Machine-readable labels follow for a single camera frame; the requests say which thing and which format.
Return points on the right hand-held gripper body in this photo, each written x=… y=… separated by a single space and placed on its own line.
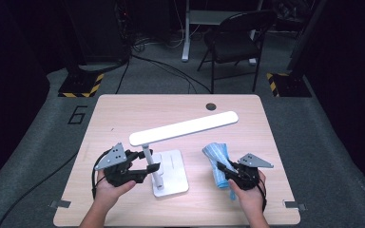
x=247 y=177

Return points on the white desk lamp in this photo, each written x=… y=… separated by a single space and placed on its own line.
x=183 y=128

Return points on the blue striped cleaning cloth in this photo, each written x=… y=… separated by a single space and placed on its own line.
x=215 y=155

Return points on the black table grommet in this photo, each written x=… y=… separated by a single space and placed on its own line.
x=211 y=106

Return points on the grey tape strip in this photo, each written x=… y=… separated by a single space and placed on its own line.
x=60 y=204
x=294 y=205

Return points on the black yellow striped stand base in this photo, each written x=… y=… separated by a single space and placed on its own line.
x=79 y=85
x=291 y=85

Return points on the white desk frame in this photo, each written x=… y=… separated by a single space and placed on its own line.
x=186 y=38

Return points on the black folding chair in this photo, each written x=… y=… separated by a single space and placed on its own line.
x=234 y=41

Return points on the person's right hand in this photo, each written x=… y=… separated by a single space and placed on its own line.
x=250 y=199

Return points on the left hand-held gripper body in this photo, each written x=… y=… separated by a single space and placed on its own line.
x=114 y=158

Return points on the person's left hand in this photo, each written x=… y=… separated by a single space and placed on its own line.
x=107 y=194

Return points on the black equipment cabinet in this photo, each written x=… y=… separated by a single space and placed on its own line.
x=98 y=31

